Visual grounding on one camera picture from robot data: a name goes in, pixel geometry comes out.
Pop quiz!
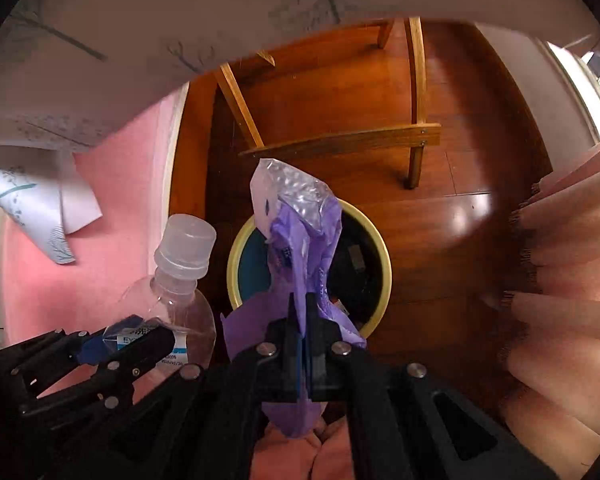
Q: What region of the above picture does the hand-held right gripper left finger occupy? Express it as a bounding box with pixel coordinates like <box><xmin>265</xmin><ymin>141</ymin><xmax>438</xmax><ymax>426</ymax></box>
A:
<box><xmin>107</xmin><ymin>292</ymin><xmax>308</xmax><ymax>480</ymax></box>

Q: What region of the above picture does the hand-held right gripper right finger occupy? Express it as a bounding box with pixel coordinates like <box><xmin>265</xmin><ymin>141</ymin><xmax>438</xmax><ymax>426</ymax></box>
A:
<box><xmin>305</xmin><ymin>292</ymin><xmax>556</xmax><ymax>480</ymax></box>

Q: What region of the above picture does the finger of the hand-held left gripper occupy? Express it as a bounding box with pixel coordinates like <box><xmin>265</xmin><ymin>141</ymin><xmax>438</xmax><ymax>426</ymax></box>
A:
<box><xmin>0</xmin><ymin>329</ymin><xmax>112</xmax><ymax>403</ymax></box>
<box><xmin>20</xmin><ymin>327</ymin><xmax>177</xmax><ymax>431</ymax></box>

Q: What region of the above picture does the yellow-rimmed round bin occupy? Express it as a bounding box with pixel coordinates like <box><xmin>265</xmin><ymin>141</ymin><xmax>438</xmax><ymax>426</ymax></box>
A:
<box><xmin>226</xmin><ymin>197</ymin><xmax>393</xmax><ymax>338</ymax></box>

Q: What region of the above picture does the clear plastic bottle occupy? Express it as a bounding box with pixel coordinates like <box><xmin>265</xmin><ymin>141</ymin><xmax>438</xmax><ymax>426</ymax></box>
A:
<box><xmin>102</xmin><ymin>214</ymin><xmax>217</xmax><ymax>371</ymax></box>

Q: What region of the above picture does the purple plastic bag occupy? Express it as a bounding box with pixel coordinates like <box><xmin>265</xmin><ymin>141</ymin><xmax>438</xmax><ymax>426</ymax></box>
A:
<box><xmin>221</xmin><ymin>158</ymin><xmax>368</xmax><ymax>438</ymax></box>

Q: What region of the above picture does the pink bedsheet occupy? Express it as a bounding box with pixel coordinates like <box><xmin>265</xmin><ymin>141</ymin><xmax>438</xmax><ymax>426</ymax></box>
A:
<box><xmin>0</xmin><ymin>80</ymin><xmax>191</xmax><ymax>361</ymax></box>

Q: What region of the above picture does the pink fringed cloth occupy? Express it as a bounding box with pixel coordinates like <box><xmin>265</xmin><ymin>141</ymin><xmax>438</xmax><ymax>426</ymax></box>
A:
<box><xmin>497</xmin><ymin>132</ymin><xmax>600</xmax><ymax>458</ymax></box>

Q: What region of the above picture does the tree-print tablecloth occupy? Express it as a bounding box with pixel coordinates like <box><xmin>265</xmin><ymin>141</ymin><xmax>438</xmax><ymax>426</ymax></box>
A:
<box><xmin>0</xmin><ymin>0</ymin><xmax>600</xmax><ymax>265</ymax></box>

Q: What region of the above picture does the large window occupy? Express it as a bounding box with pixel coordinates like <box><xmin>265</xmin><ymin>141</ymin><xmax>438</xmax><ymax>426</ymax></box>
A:
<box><xmin>545</xmin><ymin>35</ymin><xmax>600</xmax><ymax>143</ymax></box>

